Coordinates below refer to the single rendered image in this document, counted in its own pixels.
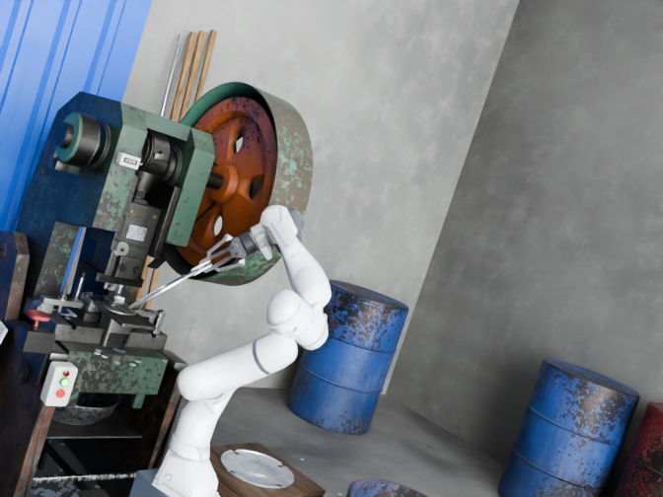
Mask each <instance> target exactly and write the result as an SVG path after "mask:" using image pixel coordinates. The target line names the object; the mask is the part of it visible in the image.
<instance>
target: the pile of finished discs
mask: <svg viewBox="0 0 663 497"><path fill-rule="evenodd" d="M235 452H236V453H238V455H236V454H234V452H233V451H232V450H230V451H227V452H225V453H223V454H222V456H221V459H220V461H221V463H222V465H223V467H224V468H225V469H226V470H227V471H228V472H230V470H232V471H235V472H236V473H233V472H230V473H231V474H232V475H234V476H236V477H237V478H239V479H241V480H243V481H246V482H248V483H250V484H253V485H256V486H260V487H265V488H281V487H280V486H277V485H276V484H279V485H281V486H282V488H285V487H288V486H290V485H291V484H292V483H293V481H294V475H293V473H292V471H291V470H290V469H289V468H288V467H287V466H284V467H279V465H282V464H281V462H280V461H278V460H276V459H274V458H272V457H269V456H267V455H264V454H261V453H258V452H254V451H248V450H237V451H235Z"/></svg>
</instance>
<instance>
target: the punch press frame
mask: <svg viewBox="0 0 663 497"><path fill-rule="evenodd" d="M76 110H77V111H80V112H83V113H85V114H88V115H91V116H94V117H95V118H96V119H97V120H98V123H99V126H100V140H101V141H100V147H99V149H98V151H97V152H96V153H95V155H94V157H93V159H92V160H91V161H90V163H88V164H87V165H86V166H85V167H83V168H80V171H79V174H78V175H73V174H70V173H65V172H61V171H57V170H55V169H52V168H50V167H48V162H49V159H50V156H51V152H52V149H53V145H54V142H55V139H56V133H57V130H58V128H59V126H60V125H61V124H62V123H63V121H64V119H65V118H66V117H67V116H68V115H69V114H70V113H71V112H73V111H76ZM147 129H150V130H153V131H156V132H159V133H162V134H164V135H166V136H167V137H168V139H169V143H170V151H172V152H173V153H174V155H175V158H176V164H175V168H174V171H173V173H172V175H171V176H170V178H169V179H167V180H166V181H164V182H166V183H168V184H171V185H174V186H176V187H179V188H180V189H181V190H180V193H179V196H178V200H177V203H176V206H175V209H174V212H173V216H172V219H171V222H170V225H169V228H168V232H167V235H166V237H165V240H164V244H169V245H175V246H181V247H187V244H188V240H189V237H190V234H191V231H192V228H193V225H194V221H195V218H196V215H197V212H198V209H199V206H200V202H201V199H202V196H203V193H204V190H205V187H206V184H207V181H208V178H209V175H210V172H211V168H212V165H213V162H214V159H215V156H216V154H215V149H214V144H213V139H212V134H209V133H206V132H203V131H200V130H198V129H195V128H192V127H189V126H186V125H184V124H181V123H178V122H175V121H172V120H170V119H167V118H164V117H162V116H160V115H157V114H154V113H151V112H148V111H146V110H143V109H140V108H137V107H134V106H130V105H127V104H124V103H121V102H118V101H114V100H110V99H107V98H103V97H99V96H96V95H92V94H88V93H84V92H81V91H80V92H79V93H78V94H77V95H75V96H74V97H73V98H72V99H71V100H70V101H69V102H67V103H66V104H65V105H64V106H63V107H62V108H60V109H59V110H58V111H57V113H56V116H55V119H54V120H53V123H52V125H51V128H50V131H49V133H48V136H47V138H46V141H45V144H44V146H43V149H42V151H41V154H40V157H39V159H38V162H37V166H36V169H35V171H34V174H33V176H32V179H31V182H30V184H29V187H28V189H27V192H26V195H25V197H24V200H23V203H22V207H21V211H20V215H19V219H18V223H17V227H16V231H15V232H17V233H22V234H26V237H27V242H28V247H29V252H30V259H29V265H28V270H27V276H26V282H25V287H24V293H23V298H22V304H21V309H20V314H19V320H24V321H26V322H27V323H28V324H29V325H30V326H32V324H34V322H33V321H32V320H31V319H30V318H29V317H28V316H27V315H26V314H25V313H24V308H25V304H26V301H27V298H28V297H30V298H37V299H39V298H40V295H44V296H52V297H59V296H60V294H62V293H59V292H60V289H61V285H62V282H63V279H64V276H65V272H66V269H67V266H68V262H69V259H70V256H71V252H72V249H73V247H74V244H75V240H76V237H77V234H78V230H79V227H80V226H81V227H87V229H86V233H85V237H84V241H83V244H82V248H81V252H80V256H79V260H78V264H77V268H76V272H75V276H74V280H73V284H72V288H71V292H70V294H67V295H66V296H67V299H73V295H74V292H75V289H76V285H77V282H78V279H79V276H78V273H79V270H80V269H79V265H80V262H81V261H87V262H92V260H93V256H94V253H95V250H96V246H97V243H98V242H97V241H95V240H94V239H92V238H91V234H92V230H93V228H94V229H100V230H106V231H113V232H117V229H118V226H119V223H120V220H121V216H122V213H123V210H124V207H125V203H126V200H127V197H128V194H129V190H130V188H131V185H132V182H133V178H134V175H135V172H136V170H135V169H133V168H129V167H126V166H122V165H119V164H117V163H116V162H115V159H116V156H117V153H118V152H121V153H124V154H127V155H131V156H134V157H137V158H139V159H140V155H141V152H142V149H143V146H144V142H145V139H146V136H147V133H148V131H147ZM102 285H103V282H101V281H96V280H93V279H92V278H91V277H89V276H87V278H85V280H84V284H83V287H82V290H81V294H80V297H79V300H80V299H81V295H82V293H84V292H93V294H96V295H100V296H101V297H102V296H109V297H114V294H115V291H116V290H108V289H105V288H103V287H102ZM55 342H56V343H57V344H58V345H59V346H60V347H61V348H62V349H63V350H64V351H65V352H66V353H67V354H68V357H67V360H66V361H65V360H64V361H65V362H69V363H72V364H73V365H74V366H75V367H76V368H77V370H78V371H77V375H76V378H75V381H74V384H73V388H72V391H71V393H70V396H69V400H68V403H67V404H66V405H65V406H71V407H74V406H76V403H77V400H78V396H79V393H80V391H85V392H111V393H133V396H132V399H131V402H130V406H131V407H132V408H141V407H142V404H143V401H144V397H145V394H157V393H158V390H159V387H160V384H161V382H162V379H163V376H164V372H165V369H166V366H167V363H168V362H163V361H162V360H163V359H164V360H167V361H168V360H169V359H168V358H167V357H166V356H164V355H163V354H162V353H161V352H159V351H158V350H154V349H143V348H132V347H126V348H117V349H119V350H123V351H125V352H119V351H114V350H113V348H115V347H105V346H102V345H100V344H89V343H78V342H66V341H55ZM96 349H100V350H102V352H99V351H96ZM94 352H99V353H101V354H100V355H98V354H95V353H94ZM102 355H104V356H107V357H108V358H104V357H102ZM135 360H138V361H141V363H136V362H135ZM113 361H118V362H120V364H116V363H114V362H113ZM129 363H133V364H135V365H136V366H131V365H129ZM135 476H136V472H116V473H95V474H74V475H53V476H34V479H33V483H32V484H40V483H57V482H76V481H94V480H112V479H129V478H135Z"/></svg>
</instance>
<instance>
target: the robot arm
mask: <svg viewBox="0 0 663 497"><path fill-rule="evenodd" d="M304 226H305V222H304V220H303V218H302V216H301V215H300V213H299V211H298V210H296V209H295V208H290V209H287V208H286V207H285V206H281V205H271V206H268V207H266V208H265V210H264V211H263V212H262V213H261V217H260V221H259V223H258V224H257V225H255V226H253V227H251V232H245V233H243V234H241V235H240V236H239V237H234V238H233V237H231V236H229V234H226V235H225V237H224V238H223V240H221V241H220V242H219V243H218V244H217V245H215V246H214V247H213V248H211V249H210V250H209V251H208V252H207V258H205V259H203V260H201V261H200V262H199V263H200V265H198V266H197V267H195V268H193V269H192V270H191V271H193V270H195V269H197V268H199V267H201V266H203V265H205V264H207V263H209V262H210V259H212V258H214V257H217V256H219V255H221V254H223V253H225V252H227V251H229V252H230V253H231V255H229V256H227V257H225V258H224V259H222V260H220V261H219V262H217V263H215V264H213V265H212V263H211V264H209V265H207V266H205V267H203V268H202V269H201V270H199V271H198V272H196V273H194V274H193V275H196V274H198V273H200V272H202V271H204V273H207V272H208V271H210V270H212V269H215V270H216V271H217V272H220V271H223V270H227V269H230V268H234V267H237V266H240V267H244V266H245V258H246V257H247V256H248V255H250V254H252V253H253V252H255V251H257V250H258V248H259V249H260V250H261V252H262V253H263V255H264V257H265V258H266V259H267V260H269V259H271V258H272V245H274V246H275V248H276V250H277V251H278V252H279V253H280V254H282V258H283V261H284V264H285V268H286V271H287V274H288V278H289V281H290V284H291V287H292V288H293V290H294V292H295V293H294V292H293V291H291V290H288V289H285V290H281V291H279V292H277V293H276V294H275V295H274V296H272V297H271V299H270V301H269V303H268V306H267V312H266V313H267V320H266V323H267V324H268V325H269V326H270V327H271V328H272V330H271V331H270V333H268V334H267V335H265V336H263V337H260V338H258V339H255V340H253V341H251V342H248V343H246V344H244V345H242V346H240V347H238V348H235V349H233V350H230V351H227V352H224V353H221V354H219V355H216V356H213V357H210V358H207V359H205V360H202V361H200V362H197V363H195V364H193V365H190V366H188V367H186V368H185V369H183V370H182V371H180V373H179V376H178V378H177V388H178V390H179V393H180V395H181V396H182V397H184V398H186V399H188V400H189V402H188V404H187V405H186V406H185V407H184V408H183V409H182V412H181V415H180V418H179V421H178V424H177V427H176V430H175V432H174V434H173V436H172V439H171V442H170V445H169V449H168V452H167V454H166V456H165V458H164V460H163V462H162V465H161V466H160V468H159V470H158V471H157V473H156V475H155V478H154V481H153V483H152V485H153V486H155V487H156V488H158V489H159V490H161V491H162V492H164V493H165V494H167V495H168V496H170V497H220V496H219V495H218V492H216V491H217V486H218V479H217V477H216V472H214V469H213V467H212V465H211V462H210V460H209V457H210V443H209V442H210V439H211V436H212V434H213V431H214V428H215V425H216V422H217V420H218V418H219V416H220V414H221V413H222V411H223V409H224V407H225V406H226V404H227V402H228V400H229V399H230V397H231V395H232V394H233V392H234V391H235V390H236V389H237V388H238V387H241V386H244V385H247V384H249V383H252V382H254V381H256V380H259V379H261V378H263V377H266V376H268V375H270V374H272V373H274V372H276V371H279V370H281V369H283V368H285V367H286V366H288V365H289V364H290V363H292V362H293V361H294V360H295V358H296V357H297V353H298V349H297V343H298V345H300V346H302V347H304V348H305V349H307V350H314V349H316V348H319V347H320V346H321V345H322V344H324V342H325V341H326V340H327V337H328V324H327V315H326V314H323V307H324V306H325V305H326V304H327V303H328V302H329V300H330V298H331V295H332V293H331V287H330V283H329V279H328V278H327V276H326V274H325V273H324V270H323V269H322V268H321V266H320V265H319V263H318V262H317V261H316V260H315V259H314V258H313V256H312V255H311V254H310V253H309V252H308V251H307V250H306V248H305V247H304V246H303V245H302V243H303V241H302V229H303V227H304ZM229 240H231V242H230V244H229V245H228V247H227V248H224V249H222V250H220V251H218V252H216V253H214V254H212V255H211V253H212V252H213V251H215V250H216V249H217V248H219V247H220V246H221V245H222V244H223V243H225V242H226V241H229ZM233 257H234V258H239V259H241V260H239V262H237V263H233V264H230V265H226V266H223V267H218V266H219V265H221V264H223V263H224V262H226V261H228V260H230V259H232V258H233ZM296 342H297V343H296Z"/></svg>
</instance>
